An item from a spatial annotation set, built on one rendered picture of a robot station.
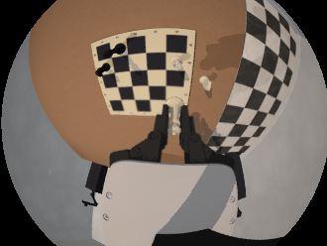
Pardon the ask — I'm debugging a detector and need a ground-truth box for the white rook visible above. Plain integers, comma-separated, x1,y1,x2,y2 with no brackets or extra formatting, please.
170,57,182,69

